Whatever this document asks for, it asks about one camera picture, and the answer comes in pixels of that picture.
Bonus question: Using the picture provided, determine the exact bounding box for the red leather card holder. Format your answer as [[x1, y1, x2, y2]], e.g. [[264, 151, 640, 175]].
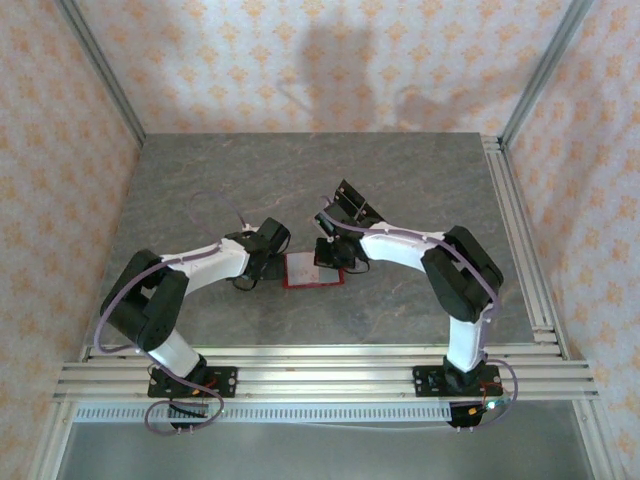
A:
[[281, 251, 346, 291]]

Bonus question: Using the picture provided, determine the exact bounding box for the pink credit card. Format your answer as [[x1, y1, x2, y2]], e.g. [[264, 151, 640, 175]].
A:
[[285, 253, 319, 287]]

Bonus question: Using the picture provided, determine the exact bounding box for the clear acrylic card stand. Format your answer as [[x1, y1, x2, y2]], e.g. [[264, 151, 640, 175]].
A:
[[322, 178, 386, 275]]

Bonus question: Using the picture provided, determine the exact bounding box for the grey metal lower panel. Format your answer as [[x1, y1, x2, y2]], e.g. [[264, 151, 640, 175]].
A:
[[59, 422, 596, 480]]

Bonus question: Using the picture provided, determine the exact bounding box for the black electronics board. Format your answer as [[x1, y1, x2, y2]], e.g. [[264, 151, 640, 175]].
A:
[[447, 399, 514, 432], [167, 402, 210, 432]]

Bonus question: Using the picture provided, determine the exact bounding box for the wide aluminium base rail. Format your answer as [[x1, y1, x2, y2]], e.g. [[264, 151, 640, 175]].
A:
[[52, 343, 600, 402]]

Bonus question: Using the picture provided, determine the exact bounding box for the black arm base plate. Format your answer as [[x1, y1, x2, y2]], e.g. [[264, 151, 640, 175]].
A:
[[147, 366, 239, 400], [410, 364, 501, 400]]

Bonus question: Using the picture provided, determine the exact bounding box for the white slotted cable duct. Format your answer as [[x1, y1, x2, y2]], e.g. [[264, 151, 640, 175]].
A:
[[73, 403, 454, 422]]

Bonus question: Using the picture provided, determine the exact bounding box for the aluminium side rail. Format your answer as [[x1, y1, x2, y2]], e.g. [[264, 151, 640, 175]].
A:
[[480, 133, 571, 361]]

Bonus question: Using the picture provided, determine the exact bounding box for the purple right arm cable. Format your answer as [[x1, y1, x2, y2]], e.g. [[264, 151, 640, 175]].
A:
[[319, 197, 520, 432]]

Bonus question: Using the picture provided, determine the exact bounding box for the aluminium frame post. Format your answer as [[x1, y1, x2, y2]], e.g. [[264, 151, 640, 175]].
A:
[[498, 0, 595, 147], [53, 0, 147, 147]]

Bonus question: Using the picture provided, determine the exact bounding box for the aluminium frame leg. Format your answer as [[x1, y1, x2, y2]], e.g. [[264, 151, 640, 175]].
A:
[[32, 399, 76, 480], [572, 399, 611, 480]]

